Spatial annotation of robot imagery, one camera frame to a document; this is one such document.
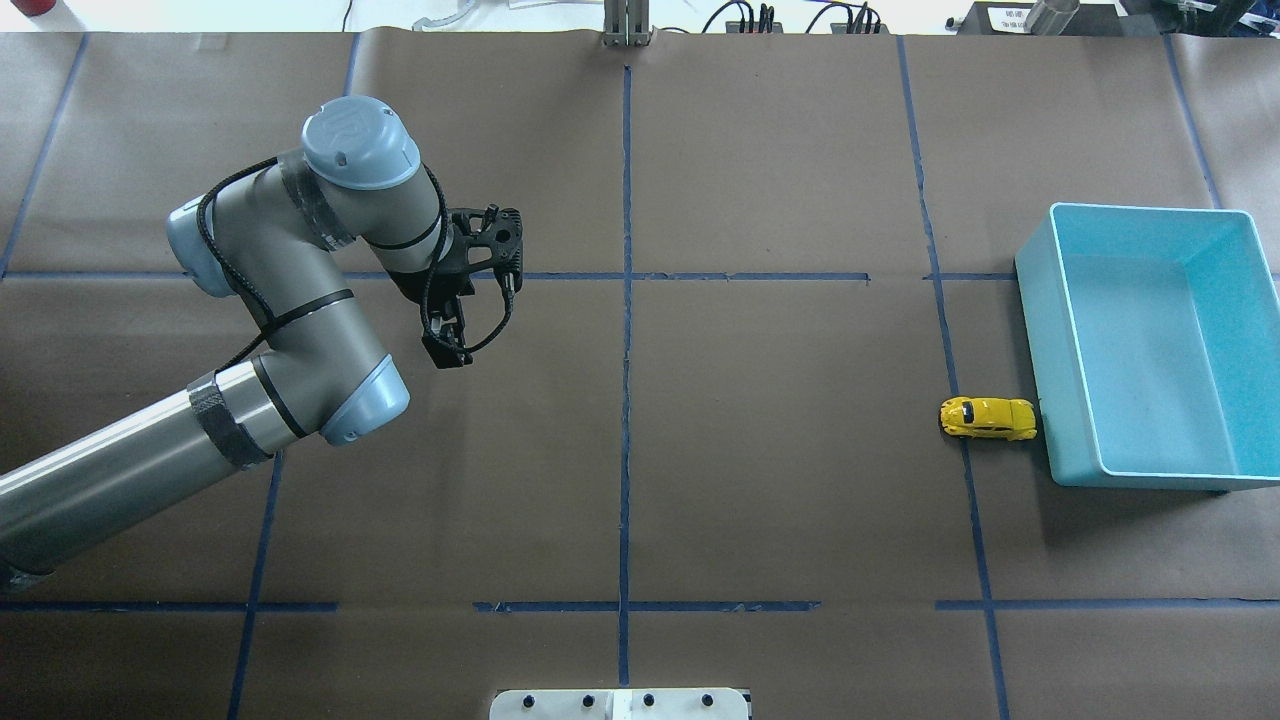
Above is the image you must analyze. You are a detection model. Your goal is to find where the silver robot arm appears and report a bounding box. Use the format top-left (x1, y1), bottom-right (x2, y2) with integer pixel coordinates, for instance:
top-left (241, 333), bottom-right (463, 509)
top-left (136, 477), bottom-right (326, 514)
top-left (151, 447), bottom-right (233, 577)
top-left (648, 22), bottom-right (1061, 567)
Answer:
top-left (1, 95), bottom-right (457, 592)

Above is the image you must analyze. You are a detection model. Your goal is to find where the orange black connector box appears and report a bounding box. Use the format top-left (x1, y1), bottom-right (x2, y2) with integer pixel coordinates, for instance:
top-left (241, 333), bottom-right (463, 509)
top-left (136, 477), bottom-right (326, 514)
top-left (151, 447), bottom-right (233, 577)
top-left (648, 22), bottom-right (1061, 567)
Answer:
top-left (723, 1), bottom-right (785, 35)

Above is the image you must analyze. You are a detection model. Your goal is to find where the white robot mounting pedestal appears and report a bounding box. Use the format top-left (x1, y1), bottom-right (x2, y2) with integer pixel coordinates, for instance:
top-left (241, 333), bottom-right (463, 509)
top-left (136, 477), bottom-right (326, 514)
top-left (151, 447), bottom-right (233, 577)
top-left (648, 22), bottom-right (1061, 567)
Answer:
top-left (488, 687), bottom-right (753, 719)

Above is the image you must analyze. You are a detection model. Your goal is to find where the aluminium frame post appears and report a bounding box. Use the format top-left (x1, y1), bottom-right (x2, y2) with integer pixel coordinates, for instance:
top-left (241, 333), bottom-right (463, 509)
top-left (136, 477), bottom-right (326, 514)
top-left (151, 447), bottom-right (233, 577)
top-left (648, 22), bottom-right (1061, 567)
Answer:
top-left (602, 0), bottom-right (653, 47)

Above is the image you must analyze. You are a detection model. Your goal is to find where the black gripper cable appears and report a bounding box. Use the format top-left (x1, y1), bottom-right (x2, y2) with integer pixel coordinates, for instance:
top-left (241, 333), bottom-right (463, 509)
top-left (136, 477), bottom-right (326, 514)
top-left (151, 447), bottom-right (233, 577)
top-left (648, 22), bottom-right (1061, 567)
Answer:
top-left (196, 158), bottom-right (517, 373)

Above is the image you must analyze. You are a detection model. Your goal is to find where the light blue plastic bin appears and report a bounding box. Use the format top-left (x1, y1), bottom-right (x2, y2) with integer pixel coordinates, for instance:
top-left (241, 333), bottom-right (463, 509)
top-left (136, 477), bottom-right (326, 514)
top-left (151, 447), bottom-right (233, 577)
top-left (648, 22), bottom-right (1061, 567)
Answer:
top-left (1015, 202), bottom-right (1279, 492)

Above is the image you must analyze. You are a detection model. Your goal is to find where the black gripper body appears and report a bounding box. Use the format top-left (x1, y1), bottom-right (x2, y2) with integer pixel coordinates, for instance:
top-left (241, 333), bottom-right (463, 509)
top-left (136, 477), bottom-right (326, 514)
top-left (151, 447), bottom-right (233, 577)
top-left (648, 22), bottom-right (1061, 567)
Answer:
top-left (388, 263), bottom-right (475, 305)

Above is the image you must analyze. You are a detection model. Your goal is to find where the yellow beetle toy car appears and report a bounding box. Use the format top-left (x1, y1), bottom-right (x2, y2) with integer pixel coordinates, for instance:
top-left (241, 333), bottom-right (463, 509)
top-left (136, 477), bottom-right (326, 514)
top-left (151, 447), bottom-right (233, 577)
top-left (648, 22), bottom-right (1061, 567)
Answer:
top-left (940, 396), bottom-right (1038, 441)

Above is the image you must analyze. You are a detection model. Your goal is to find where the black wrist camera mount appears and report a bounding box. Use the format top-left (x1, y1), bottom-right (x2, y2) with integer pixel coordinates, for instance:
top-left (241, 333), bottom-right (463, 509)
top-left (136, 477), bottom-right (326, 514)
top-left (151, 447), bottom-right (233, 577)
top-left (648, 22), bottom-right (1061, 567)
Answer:
top-left (442, 205), bottom-right (524, 293)

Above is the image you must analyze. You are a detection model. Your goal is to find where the red fire extinguisher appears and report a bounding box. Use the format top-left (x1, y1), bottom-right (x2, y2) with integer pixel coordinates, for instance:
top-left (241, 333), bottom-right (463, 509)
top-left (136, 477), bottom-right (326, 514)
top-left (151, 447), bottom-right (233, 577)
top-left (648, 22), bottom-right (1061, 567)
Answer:
top-left (10, 0), bottom-right (59, 18)

